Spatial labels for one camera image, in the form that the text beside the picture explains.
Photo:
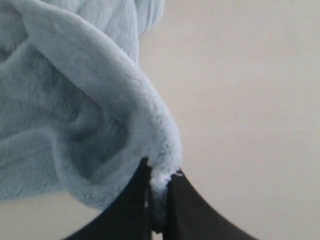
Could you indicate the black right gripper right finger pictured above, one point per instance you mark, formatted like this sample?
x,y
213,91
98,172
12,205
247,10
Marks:
x,y
191,217

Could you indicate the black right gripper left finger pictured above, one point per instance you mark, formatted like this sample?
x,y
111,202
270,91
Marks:
x,y
128,217

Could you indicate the light blue fleece towel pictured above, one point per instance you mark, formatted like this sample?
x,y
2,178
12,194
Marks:
x,y
77,113

